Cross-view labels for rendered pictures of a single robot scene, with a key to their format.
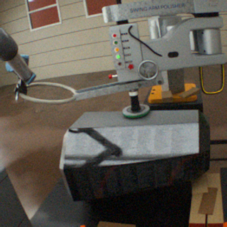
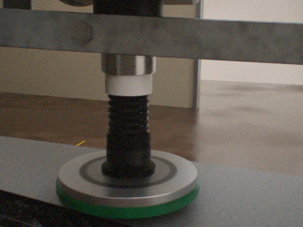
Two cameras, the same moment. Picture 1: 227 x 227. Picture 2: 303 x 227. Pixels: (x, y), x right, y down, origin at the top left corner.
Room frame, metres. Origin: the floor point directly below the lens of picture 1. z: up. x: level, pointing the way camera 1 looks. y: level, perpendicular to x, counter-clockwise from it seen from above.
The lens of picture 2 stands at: (2.39, -0.12, 1.08)
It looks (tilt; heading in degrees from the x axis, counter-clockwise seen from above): 12 degrees down; 183
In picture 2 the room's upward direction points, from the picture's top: 1 degrees clockwise
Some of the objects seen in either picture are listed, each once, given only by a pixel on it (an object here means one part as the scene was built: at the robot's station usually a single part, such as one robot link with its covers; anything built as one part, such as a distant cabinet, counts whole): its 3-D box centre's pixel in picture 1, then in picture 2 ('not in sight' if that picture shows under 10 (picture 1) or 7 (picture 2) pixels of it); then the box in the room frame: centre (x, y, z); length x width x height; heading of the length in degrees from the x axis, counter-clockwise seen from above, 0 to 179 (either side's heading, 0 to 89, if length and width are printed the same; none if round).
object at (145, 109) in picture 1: (136, 109); (128, 172); (1.85, -0.18, 0.86); 0.21 x 0.21 x 0.01
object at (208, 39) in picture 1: (208, 40); not in sight; (1.80, -0.84, 1.34); 0.19 x 0.19 x 0.20
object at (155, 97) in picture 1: (173, 91); not in sight; (2.42, -0.66, 0.76); 0.49 x 0.49 x 0.05; 71
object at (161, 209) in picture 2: (136, 110); (128, 174); (1.85, -0.18, 0.86); 0.22 x 0.22 x 0.04
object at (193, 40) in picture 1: (177, 36); not in sight; (2.23, -0.71, 1.36); 0.74 x 0.34 x 0.25; 16
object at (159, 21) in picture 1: (166, 36); not in sight; (2.42, -0.66, 1.36); 0.35 x 0.35 x 0.41
